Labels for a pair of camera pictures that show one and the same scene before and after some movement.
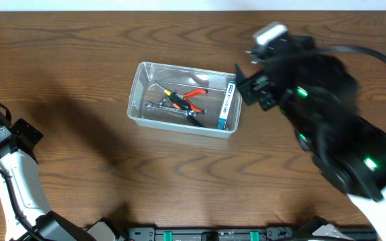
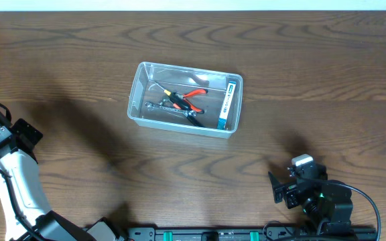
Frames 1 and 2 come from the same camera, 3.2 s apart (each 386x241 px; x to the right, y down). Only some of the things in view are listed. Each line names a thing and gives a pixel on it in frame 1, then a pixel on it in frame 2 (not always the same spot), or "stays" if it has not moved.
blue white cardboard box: x=226 y=105 stays
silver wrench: x=189 y=113 stays
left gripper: x=24 y=131 stays
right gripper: x=265 y=86 to x=290 y=192
